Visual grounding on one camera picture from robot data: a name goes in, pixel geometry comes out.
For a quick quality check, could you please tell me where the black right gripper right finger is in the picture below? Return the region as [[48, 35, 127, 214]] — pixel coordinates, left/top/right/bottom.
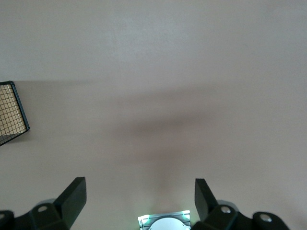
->
[[191, 178, 289, 230]]

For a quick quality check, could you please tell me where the wooden board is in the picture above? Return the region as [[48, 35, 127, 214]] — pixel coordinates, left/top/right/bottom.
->
[[0, 85, 26, 135]]

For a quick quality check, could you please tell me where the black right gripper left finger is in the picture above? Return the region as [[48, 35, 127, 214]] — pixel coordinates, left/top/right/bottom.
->
[[0, 176, 87, 230]]

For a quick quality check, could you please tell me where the black wire basket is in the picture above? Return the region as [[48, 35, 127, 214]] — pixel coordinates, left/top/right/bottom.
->
[[0, 80, 31, 147]]

